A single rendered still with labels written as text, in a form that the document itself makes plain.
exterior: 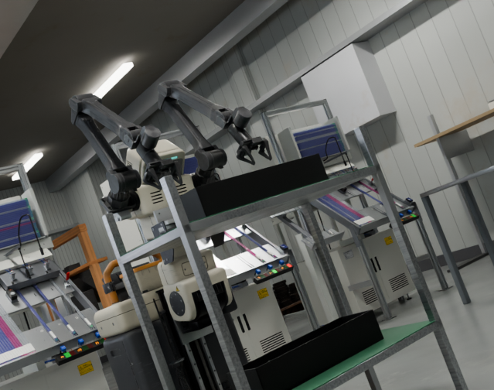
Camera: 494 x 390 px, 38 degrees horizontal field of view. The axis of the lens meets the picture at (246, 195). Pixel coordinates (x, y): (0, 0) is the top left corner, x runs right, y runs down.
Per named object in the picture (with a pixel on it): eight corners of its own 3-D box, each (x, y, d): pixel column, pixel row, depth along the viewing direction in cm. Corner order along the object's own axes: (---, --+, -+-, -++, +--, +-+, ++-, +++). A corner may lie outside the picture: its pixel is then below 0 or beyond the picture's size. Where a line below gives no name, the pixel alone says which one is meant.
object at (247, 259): (285, 259, 513) (286, 255, 511) (212, 288, 471) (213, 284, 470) (267, 246, 524) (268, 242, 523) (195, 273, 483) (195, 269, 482)
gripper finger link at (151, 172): (175, 179, 253) (161, 160, 257) (158, 183, 249) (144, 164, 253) (170, 192, 258) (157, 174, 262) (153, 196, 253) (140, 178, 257)
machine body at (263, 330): (298, 357, 530) (268, 277, 535) (225, 395, 486) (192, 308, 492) (248, 367, 580) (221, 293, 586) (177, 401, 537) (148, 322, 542)
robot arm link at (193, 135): (168, 99, 328) (150, 102, 322) (178, 76, 319) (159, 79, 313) (223, 169, 310) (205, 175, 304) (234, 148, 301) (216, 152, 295)
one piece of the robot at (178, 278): (145, 337, 301) (104, 194, 299) (216, 307, 324) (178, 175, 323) (179, 337, 280) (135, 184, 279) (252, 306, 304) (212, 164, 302)
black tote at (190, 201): (301, 194, 280) (290, 167, 281) (329, 181, 267) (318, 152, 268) (181, 233, 245) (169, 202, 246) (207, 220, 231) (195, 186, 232)
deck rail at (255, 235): (288, 262, 514) (289, 255, 511) (286, 263, 513) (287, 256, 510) (225, 216, 558) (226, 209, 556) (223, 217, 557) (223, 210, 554)
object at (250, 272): (286, 263, 513) (287, 254, 510) (213, 292, 472) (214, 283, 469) (285, 262, 514) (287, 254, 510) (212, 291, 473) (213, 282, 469)
